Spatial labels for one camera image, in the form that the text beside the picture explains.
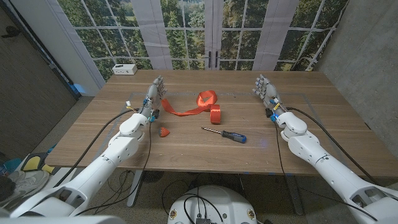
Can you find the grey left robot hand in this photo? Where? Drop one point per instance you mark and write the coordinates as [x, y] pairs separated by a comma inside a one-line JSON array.
[[153, 95]]

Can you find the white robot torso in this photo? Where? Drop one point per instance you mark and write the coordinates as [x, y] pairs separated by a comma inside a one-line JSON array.
[[214, 205]]

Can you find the grey sneaker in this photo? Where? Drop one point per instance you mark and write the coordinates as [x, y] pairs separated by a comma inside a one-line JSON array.
[[31, 182]]

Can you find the printed window forest backdrop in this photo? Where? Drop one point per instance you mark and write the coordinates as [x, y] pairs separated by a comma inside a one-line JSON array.
[[280, 31]]

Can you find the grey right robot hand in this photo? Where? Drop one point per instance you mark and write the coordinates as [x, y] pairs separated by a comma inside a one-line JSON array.
[[269, 91]]

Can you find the orange ribbon spool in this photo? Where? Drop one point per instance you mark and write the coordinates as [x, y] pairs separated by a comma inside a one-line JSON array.
[[215, 113]]

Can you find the white table leg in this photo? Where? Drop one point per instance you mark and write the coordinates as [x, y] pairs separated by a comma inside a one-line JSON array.
[[295, 196], [135, 186]]

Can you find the teal object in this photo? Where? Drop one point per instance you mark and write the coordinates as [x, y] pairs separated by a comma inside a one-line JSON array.
[[12, 164]]

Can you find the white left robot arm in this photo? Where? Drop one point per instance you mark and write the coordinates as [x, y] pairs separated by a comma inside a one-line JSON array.
[[121, 149]]

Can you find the red toy strawberry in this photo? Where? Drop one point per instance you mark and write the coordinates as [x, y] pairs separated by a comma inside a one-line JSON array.
[[163, 132]]

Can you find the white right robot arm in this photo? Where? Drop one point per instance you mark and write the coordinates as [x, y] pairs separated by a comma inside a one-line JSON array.
[[314, 149]]

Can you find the white power strip box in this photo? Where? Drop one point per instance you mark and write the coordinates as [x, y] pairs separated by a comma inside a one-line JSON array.
[[124, 69]]

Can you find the black round base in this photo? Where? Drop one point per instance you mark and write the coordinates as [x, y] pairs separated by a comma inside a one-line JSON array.
[[153, 176]]

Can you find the yellow and black object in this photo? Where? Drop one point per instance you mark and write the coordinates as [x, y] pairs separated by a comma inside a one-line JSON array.
[[32, 162]]

